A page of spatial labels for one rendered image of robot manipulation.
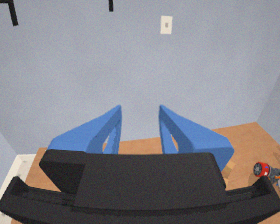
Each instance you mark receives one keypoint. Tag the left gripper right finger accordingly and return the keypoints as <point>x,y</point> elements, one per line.
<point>192,137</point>

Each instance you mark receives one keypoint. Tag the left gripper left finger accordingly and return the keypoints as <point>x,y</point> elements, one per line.
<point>90,137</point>

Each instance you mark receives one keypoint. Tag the grey pistol-grip hose nozzle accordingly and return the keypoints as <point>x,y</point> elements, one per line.
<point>261,169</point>

